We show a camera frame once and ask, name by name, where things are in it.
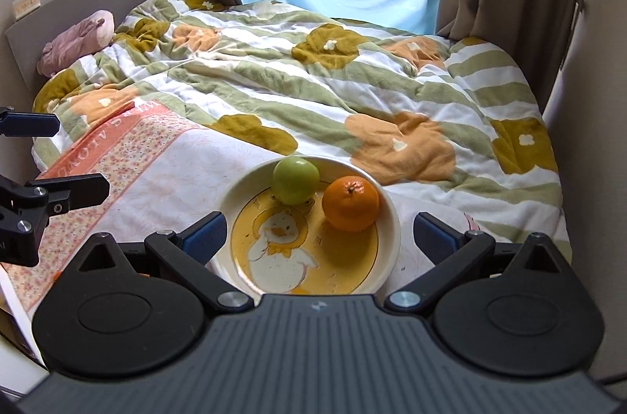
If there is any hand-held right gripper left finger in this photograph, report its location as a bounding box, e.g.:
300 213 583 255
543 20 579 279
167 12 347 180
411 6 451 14
63 212 256 316

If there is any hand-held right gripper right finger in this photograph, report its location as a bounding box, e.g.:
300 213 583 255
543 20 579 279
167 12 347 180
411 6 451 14
384 212 571 316

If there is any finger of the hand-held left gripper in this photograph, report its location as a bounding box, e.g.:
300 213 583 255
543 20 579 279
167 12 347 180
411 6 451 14
0 173 109 234
0 106 60 138

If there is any cream bowl with duck print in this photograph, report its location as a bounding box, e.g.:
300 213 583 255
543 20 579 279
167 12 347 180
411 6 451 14
216 155 402 296

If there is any pink floral cloth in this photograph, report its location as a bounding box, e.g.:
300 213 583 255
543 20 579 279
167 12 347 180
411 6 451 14
0 100 478 321

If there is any orange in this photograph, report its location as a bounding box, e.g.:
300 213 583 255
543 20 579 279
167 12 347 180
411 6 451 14
322 175 381 232

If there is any pink plush toy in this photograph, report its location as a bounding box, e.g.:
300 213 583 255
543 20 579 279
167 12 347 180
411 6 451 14
38 9 116 78

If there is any green apple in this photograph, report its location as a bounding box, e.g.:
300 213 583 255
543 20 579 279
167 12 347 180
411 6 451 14
273 156 321 205

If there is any grey bed headboard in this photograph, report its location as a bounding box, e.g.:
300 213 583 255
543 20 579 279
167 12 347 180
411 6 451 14
4 0 178 101

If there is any green striped floral blanket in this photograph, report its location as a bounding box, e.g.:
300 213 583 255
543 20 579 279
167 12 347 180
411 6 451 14
32 0 574 260

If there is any small wall label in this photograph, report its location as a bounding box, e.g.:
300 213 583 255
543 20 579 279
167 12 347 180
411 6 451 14
11 0 42 20

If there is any wall curtain hook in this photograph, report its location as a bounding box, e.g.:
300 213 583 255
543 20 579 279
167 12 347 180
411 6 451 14
575 0 589 47

